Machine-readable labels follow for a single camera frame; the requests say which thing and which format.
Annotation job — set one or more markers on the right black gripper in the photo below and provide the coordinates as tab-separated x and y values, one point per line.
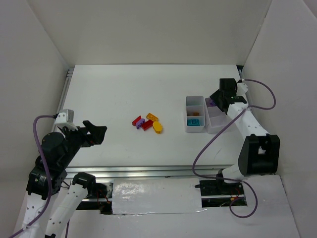
220	99

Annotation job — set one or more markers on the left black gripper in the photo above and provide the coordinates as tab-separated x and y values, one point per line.
82	136

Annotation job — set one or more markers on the white divided container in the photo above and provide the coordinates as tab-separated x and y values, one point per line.
195	104
215	119

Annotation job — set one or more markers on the teal stepped lego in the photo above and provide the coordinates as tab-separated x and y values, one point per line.
193	122

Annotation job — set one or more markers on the red curved lego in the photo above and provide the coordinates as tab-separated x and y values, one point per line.
136	120

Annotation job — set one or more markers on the purple curved lego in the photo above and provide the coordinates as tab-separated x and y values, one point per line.
139	123

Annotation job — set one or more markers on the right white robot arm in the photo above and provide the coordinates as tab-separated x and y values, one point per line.
259	154

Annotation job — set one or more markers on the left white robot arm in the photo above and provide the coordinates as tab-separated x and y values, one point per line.
57	149

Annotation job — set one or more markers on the red rectangular lego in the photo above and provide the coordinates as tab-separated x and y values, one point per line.
146	125

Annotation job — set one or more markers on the orange flat lego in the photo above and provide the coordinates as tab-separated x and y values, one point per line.
152	117

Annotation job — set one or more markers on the yellow oval lego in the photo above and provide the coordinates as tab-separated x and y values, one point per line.
157	127

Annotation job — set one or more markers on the white foil sheet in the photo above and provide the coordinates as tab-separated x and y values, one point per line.
156	196

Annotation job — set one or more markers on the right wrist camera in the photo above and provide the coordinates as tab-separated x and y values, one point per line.
242	87

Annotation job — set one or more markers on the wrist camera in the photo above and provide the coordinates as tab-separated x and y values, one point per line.
242	87
65	119

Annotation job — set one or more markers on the right aluminium rail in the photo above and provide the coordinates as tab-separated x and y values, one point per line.
245	110

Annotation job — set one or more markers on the aluminium rail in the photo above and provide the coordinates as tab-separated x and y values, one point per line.
245	110
133	172
66	86

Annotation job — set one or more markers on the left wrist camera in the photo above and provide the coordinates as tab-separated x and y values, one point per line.
65	119

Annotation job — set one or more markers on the left aluminium rail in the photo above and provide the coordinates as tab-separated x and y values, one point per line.
66	86

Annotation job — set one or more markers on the aluminium front rail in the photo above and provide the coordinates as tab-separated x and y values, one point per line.
133	172

